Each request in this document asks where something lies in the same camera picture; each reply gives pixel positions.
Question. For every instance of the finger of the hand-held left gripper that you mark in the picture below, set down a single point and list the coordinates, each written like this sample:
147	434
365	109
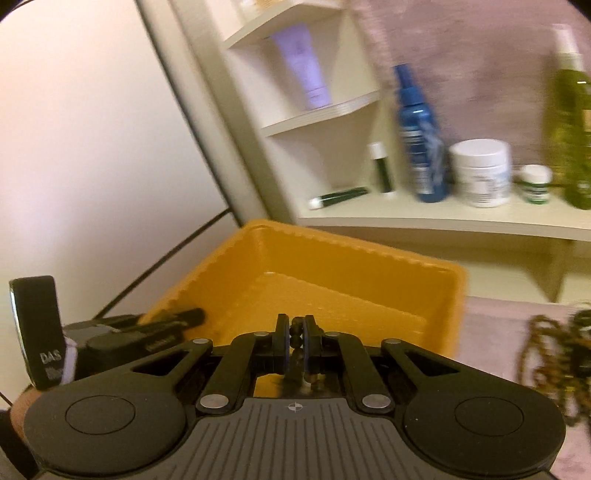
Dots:
184	318

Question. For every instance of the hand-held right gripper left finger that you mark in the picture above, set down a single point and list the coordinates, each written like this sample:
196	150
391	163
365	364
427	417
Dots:
279	344

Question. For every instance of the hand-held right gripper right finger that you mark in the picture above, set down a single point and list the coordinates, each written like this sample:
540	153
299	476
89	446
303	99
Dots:
313	344

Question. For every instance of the orange plastic tray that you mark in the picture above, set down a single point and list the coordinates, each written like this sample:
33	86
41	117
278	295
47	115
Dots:
369	286

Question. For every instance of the person's left hand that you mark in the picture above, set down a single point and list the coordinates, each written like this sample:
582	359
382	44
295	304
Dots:
22	408

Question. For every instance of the dark green slim tube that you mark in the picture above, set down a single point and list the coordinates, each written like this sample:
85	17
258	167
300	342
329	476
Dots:
341	196

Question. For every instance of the beige wooden shelf unit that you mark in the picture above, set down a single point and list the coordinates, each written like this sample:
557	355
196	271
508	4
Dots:
415	218

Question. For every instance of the pink fleece mat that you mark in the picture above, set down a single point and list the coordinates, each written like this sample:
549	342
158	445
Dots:
498	332

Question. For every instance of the white-capped green stick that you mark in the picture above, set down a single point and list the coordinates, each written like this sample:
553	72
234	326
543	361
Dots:
382	168

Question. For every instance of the blue spray bottle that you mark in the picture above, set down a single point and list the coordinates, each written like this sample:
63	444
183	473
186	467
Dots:
422	138

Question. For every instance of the large white cream jar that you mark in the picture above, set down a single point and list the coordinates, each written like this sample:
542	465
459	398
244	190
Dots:
480	173

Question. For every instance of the small green-label jar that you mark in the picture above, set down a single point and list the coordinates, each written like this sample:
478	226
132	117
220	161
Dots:
535	184

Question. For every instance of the purple cosmetic tube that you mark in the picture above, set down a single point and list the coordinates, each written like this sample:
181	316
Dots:
307	69

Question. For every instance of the pink hanging towel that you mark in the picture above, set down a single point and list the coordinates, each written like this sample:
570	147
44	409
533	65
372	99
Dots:
485	69

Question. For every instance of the beige box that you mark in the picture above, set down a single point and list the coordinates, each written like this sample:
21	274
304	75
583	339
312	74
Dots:
263	3

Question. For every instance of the green spray bottle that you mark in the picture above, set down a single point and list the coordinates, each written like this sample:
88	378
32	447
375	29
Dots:
570	129

